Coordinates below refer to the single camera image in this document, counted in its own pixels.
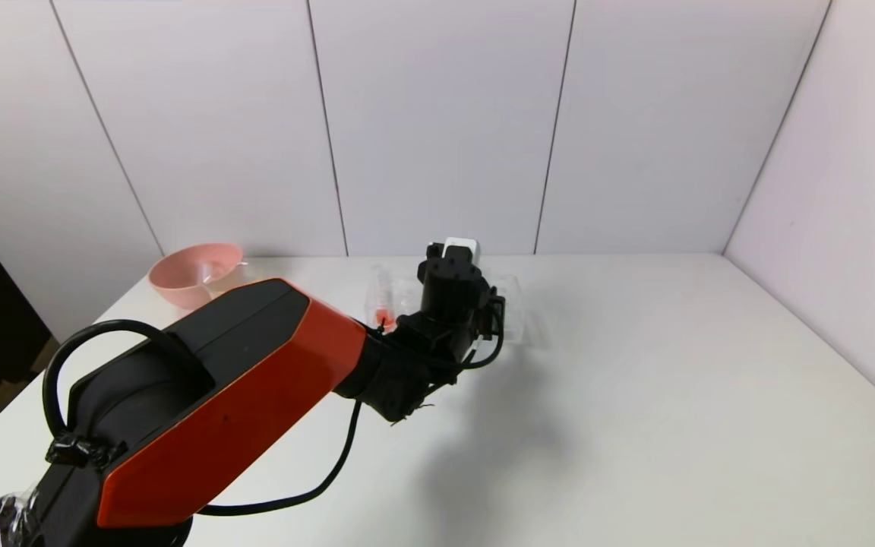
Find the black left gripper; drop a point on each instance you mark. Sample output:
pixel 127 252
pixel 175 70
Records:
pixel 453 289

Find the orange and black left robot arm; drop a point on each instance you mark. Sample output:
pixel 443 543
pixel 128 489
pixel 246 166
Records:
pixel 210 395

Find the clear acrylic test tube rack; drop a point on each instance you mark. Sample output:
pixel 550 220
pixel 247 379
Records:
pixel 517 311

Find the test tube with red pigment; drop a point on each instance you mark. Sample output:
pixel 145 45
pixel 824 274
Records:
pixel 384 315

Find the clear glass beaker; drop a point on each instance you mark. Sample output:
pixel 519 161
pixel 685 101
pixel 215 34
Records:
pixel 226 282

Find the pink plastic bowl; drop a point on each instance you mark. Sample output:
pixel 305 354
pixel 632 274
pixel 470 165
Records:
pixel 179 277

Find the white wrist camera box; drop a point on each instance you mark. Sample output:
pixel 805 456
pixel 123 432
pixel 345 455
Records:
pixel 460 247

